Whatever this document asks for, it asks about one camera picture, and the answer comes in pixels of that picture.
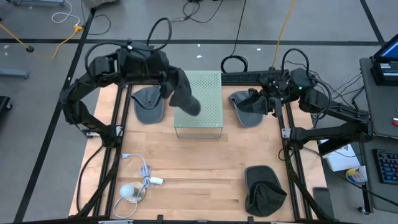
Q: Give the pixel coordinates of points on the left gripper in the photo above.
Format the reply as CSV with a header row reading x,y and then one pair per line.
x,y
158,70

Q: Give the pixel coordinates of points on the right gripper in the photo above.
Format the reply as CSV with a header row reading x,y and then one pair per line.
x,y
276,88

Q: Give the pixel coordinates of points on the grey baseball cap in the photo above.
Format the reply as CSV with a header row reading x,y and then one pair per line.
x,y
149,112
248,119

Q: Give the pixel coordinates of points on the dark green bucket hat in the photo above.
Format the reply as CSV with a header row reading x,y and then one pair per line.
x,y
261,177

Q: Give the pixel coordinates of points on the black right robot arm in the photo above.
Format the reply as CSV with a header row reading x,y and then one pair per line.
x,y
329,132

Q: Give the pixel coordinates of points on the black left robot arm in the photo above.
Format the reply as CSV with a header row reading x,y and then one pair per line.
x,y
77,112

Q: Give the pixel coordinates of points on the black perforated panel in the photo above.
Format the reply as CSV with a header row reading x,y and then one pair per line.
x,y
239,77

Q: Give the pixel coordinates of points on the green perforated metal shelf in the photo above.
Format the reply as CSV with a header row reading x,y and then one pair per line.
x,y
208,102

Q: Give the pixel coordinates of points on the white box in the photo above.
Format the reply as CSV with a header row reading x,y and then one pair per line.
x,y
340,160

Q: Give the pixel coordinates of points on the white bulb table lamp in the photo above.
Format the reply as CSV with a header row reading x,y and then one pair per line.
x,y
127,190

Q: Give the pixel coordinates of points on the black phone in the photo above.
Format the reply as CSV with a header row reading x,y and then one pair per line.
x,y
323,202

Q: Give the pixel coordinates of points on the white canister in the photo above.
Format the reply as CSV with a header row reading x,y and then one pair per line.
x,y
356,175

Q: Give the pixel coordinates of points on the grey desk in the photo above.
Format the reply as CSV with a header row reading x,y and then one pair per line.
x,y
382,105

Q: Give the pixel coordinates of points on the black box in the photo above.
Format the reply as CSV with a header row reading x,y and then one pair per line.
x,y
382,77

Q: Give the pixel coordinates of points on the laptop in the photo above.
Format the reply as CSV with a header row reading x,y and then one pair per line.
x,y
390,49

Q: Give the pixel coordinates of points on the black keyboard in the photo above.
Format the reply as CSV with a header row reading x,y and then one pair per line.
x,y
387,166

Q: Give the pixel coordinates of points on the grey floor bar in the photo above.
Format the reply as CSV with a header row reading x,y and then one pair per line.
x,y
14,73

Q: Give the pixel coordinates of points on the black caster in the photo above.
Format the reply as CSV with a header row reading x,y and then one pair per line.
x,y
3,104

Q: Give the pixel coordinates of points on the black aluminium frame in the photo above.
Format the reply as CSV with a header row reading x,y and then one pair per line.
x,y
293,186

